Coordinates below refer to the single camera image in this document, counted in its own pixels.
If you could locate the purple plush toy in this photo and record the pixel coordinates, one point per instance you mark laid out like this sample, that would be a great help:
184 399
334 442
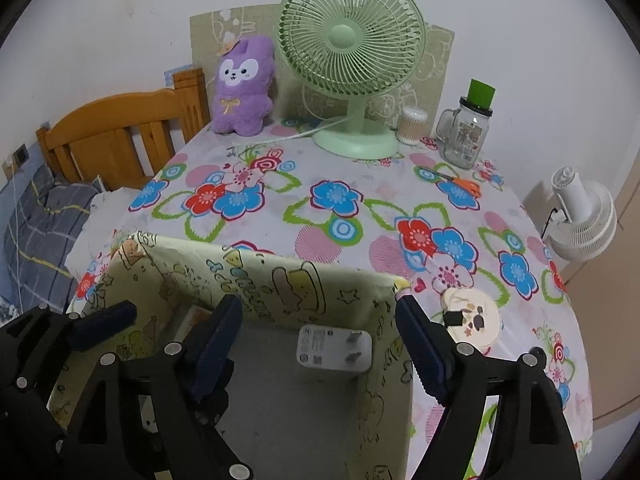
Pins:
242 105

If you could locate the white charger plug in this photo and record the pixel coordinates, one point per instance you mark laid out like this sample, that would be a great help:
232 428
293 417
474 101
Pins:
320 347

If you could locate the yellow printed fabric box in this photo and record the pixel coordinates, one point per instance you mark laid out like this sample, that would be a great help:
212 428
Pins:
280 280

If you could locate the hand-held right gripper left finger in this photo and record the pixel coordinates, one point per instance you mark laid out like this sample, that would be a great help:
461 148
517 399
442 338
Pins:
215 355

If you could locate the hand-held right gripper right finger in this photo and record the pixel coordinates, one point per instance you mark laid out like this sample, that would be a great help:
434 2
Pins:
425 355

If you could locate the green desk fan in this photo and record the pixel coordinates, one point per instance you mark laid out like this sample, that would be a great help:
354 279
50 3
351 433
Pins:
345 35

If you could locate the glass jar mug green lid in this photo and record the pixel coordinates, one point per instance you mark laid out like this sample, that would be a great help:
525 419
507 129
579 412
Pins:
465 135

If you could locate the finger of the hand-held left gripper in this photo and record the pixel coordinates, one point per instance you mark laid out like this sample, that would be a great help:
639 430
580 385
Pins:
25 440
102 322

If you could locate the blue plaid bedding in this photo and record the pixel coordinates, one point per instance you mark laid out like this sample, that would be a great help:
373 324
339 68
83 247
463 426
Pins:
35 240

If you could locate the floral tablecloth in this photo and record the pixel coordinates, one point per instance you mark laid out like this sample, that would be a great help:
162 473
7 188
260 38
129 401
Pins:
350 185

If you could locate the cream bear-shaped case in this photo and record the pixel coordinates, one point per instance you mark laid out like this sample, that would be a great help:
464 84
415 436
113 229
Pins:
482 330

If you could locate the white circulator fan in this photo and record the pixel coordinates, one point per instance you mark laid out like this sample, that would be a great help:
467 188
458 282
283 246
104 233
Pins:
585 210

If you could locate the cotton swab container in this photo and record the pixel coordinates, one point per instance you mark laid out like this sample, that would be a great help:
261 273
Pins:
412 127

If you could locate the blue paper sheet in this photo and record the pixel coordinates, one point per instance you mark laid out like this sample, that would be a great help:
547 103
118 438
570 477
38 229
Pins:
177 72

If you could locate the wooden chair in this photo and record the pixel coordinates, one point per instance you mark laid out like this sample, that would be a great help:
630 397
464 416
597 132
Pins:
100 135

